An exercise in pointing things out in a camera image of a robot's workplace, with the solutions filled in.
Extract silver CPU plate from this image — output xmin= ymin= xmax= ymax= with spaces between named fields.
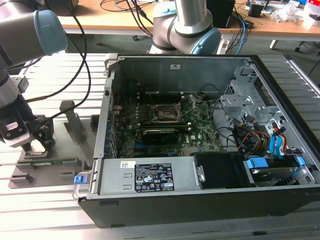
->
xmin=26 ymin=140 xmax=48 ymax=157

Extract CPU socket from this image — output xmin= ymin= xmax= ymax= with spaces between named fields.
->
xmin=152 ymin=104 xmax=183 ymax=124

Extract green RAM stick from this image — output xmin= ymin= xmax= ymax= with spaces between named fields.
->
xmin=18 ymin=159 xmax=64 ymax=167

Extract grey parts rack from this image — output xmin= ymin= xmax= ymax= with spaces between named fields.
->
xmin=8 ymin=99 xmax=101 ymax=190

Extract small grey wrist box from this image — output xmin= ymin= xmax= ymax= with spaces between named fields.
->
xmin=11 ymin=76 xmax=30 ymax=94

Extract blue case latch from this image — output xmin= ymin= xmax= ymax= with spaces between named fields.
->
xmin=74 ymin=174 xmax=87 ymax=186

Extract grey power supply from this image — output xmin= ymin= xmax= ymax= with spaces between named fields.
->
xmin=98 ymin=156 xmax=201 ymax=196

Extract black RAM slot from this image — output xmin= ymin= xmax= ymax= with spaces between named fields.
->
xmin=137 ymin=124 xmax=192 ymax=129
xmin=137 ymin=120 xmax=192 ymax=124
xmin=136 ymin=91 xmax=185 ymax=95
xmin=136 ymin=93 xmax=185 ymax=97
xmin=136 ymin=95 xmax=185 ymax=100
xmin=137 ymin=127 xmax=193 ymax=132
xmin=137 ymin=122 xmax=192 ymax=126
xmin=136 ymin=97 xmax=185 ymax=102

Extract black graphics card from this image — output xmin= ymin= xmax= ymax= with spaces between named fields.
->
xmin=141 ymin=127 xmax=180 ymax=145

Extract wooden desk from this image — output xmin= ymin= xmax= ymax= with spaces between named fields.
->
xmin=56 ymin=11 xmax=320 ymax=50

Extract grey chipset heatsink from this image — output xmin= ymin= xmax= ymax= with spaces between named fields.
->
xmin=181 ymin=146 xmax=200 ymax=155

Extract black open PC case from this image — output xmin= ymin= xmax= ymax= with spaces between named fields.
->
xmin=72 ymin=53 xmax=320 ymax=228

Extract green motherboard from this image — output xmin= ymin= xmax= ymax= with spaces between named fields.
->
xmin=109 ymin=91 xmax=226 ymax=160

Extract black fan shroud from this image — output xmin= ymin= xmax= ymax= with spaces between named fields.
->
xmin=192 ymin=151 xmax=257 ymax=190

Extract metal drive cage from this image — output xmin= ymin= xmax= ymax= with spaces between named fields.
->
xmin=218 ymin=61 xmax=287 ymax=131

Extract black box on desk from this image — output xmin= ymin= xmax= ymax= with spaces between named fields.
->
xmin=206 ymin=0 xmax=236 ymax=29

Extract blue disk carrier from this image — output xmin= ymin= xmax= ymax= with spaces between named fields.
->
xmin=245 ymin=156 xmax=306 ymax=187

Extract silver hard disk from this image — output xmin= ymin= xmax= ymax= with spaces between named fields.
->
xmin=249 ymin=166 xmax=295 ymax=188

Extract black cup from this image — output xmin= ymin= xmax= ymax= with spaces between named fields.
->
xmin=248 ymin=2 xmax=264 ymax=18

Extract clear plastic bags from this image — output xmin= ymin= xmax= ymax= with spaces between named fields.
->
xmin=271 ymin=1 xmax=305 ymax=24

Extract white and red box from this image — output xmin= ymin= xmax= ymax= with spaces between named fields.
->
xmin=302 ymin=0 xmax=320 ymax=29

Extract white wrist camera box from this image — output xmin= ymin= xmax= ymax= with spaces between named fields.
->
xmin=0 ymin=115 xmax=35 ymax=149

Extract black internal cable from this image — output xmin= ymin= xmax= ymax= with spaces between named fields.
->
xmin=209 ymin=98 xmax=238 ymax=152

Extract red power wire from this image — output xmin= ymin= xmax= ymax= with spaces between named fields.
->
xmin=241 ymin=131 xmax=271 ymax=151

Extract blue flat data cable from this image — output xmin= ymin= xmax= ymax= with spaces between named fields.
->
xmin=269 ymin=133 xmax=277 ymax=158
xmin=274 ymin=129 xmax=286 ymax=161

